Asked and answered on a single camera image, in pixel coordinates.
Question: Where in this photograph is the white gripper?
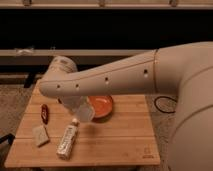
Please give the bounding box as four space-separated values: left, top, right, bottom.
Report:
61 96 96 121

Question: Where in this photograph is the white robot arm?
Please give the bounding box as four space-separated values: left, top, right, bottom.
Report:
39 41 213 171

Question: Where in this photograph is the orange bowl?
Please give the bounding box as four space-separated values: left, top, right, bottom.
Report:
89 96 113 119

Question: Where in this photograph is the red chili pepper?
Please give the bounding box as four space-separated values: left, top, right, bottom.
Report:
41 104 49 124

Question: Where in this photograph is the white tube with cap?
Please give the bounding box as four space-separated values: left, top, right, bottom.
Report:
56 118 79 159

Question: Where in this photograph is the wooden table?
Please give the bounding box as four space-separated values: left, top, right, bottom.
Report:
5 89 160 168

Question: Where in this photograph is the black cable on floor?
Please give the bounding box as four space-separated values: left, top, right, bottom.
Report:
153 95 178 114

